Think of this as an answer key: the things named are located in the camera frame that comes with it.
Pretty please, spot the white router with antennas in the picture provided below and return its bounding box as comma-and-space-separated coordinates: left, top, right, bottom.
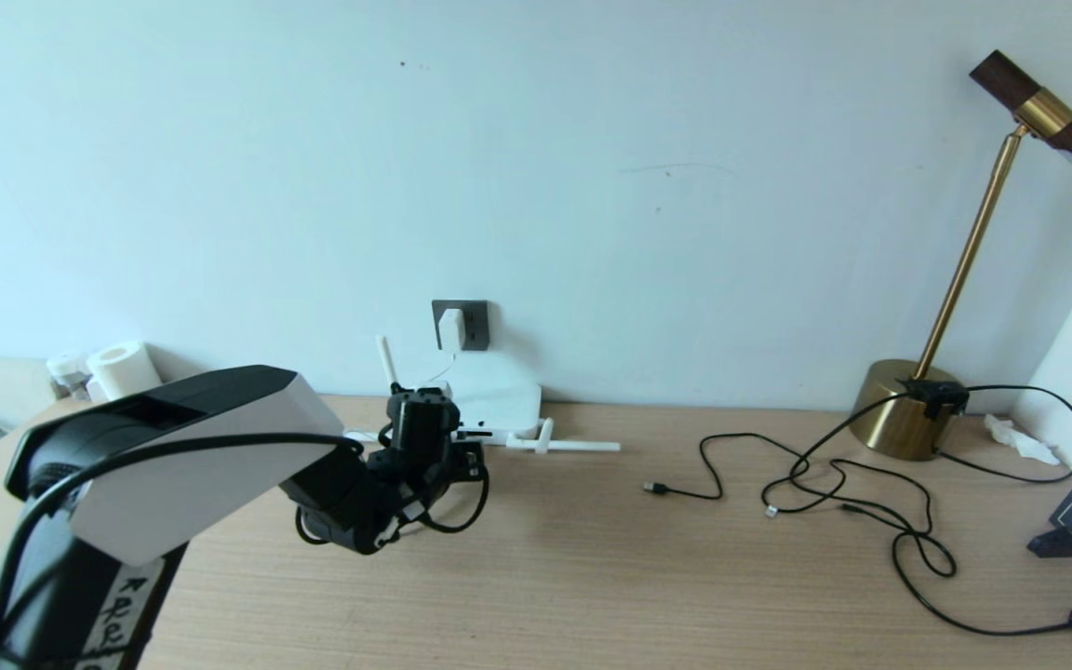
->
342, 336, 621, 455

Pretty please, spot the white toilet paper roll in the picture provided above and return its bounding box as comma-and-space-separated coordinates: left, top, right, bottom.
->
87, 341, 163, 401

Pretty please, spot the brass desk lamp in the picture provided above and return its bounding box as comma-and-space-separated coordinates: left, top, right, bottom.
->
850, 49, 1072, 463

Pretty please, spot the crumpled white tissue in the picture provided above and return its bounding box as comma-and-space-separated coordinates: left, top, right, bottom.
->
983, 413, 1061, 466

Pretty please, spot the grey wall socket plate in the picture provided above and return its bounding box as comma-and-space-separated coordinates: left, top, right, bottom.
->
432, 300, 490, 353

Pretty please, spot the black multi-head USB cable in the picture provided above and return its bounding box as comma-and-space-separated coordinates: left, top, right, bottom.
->
643, 433, 958, 578

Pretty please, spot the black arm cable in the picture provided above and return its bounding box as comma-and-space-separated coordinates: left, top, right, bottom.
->
0, 432, 490, 666

